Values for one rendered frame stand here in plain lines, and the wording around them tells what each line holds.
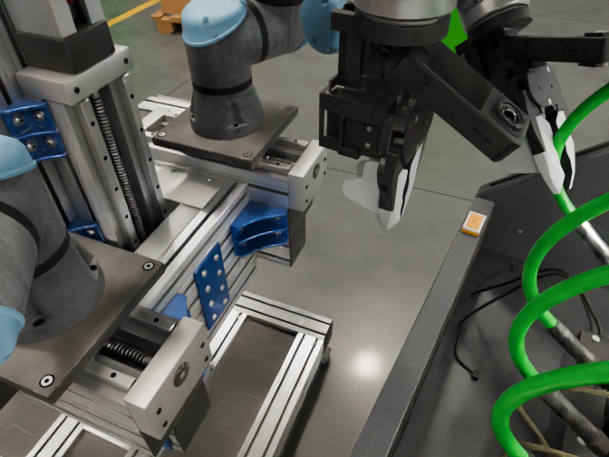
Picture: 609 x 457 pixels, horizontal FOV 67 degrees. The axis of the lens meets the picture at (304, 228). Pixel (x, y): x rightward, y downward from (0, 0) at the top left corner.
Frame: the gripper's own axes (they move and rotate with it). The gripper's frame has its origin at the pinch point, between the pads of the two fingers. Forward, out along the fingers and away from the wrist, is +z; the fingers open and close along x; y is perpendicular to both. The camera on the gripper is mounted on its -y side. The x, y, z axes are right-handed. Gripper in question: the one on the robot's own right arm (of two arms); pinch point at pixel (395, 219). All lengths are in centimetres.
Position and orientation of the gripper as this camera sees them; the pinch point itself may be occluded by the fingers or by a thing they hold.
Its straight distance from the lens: 48.1
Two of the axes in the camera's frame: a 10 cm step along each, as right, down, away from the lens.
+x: -5.0, 5.9, -6.3
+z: 0.1, 7.3, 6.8
